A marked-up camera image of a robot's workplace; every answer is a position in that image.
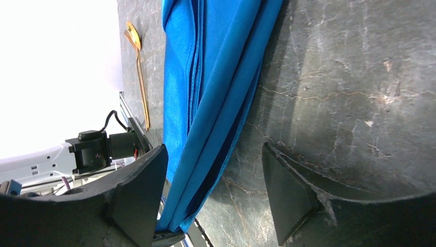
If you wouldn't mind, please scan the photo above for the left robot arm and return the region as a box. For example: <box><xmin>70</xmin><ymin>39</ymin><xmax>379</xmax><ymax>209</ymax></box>
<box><xmin>1</xmin><ymin>118</ymin><xmax>185</xmax><ymax>246</ymax></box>

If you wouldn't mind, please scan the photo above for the blue cloth napkin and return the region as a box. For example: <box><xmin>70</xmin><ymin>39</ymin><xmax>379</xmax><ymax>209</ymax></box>
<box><xmin>156</xmin><ymin>1</ymin><xmax>282</xmax><ymax>232</ymax></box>

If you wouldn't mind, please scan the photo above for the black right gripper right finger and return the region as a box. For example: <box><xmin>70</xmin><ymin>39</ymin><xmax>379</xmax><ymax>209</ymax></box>
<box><xmin>262</xmin><ymin>143</ymin><xmax>435</xmax><ymax>246</ymax></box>

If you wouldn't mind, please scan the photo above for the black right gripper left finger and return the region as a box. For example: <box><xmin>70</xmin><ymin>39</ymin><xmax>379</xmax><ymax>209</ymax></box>
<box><xmin>1</xmin><ymin>145</ymin><xmax>185</xmax><ymax>246</ymax></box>

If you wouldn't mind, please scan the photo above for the gold fork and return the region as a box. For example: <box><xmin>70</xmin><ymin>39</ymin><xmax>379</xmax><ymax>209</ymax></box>
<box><xmin>124</xmin><ymin>21</ymin><xmax>150</xmax><ymax>132</ymax></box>

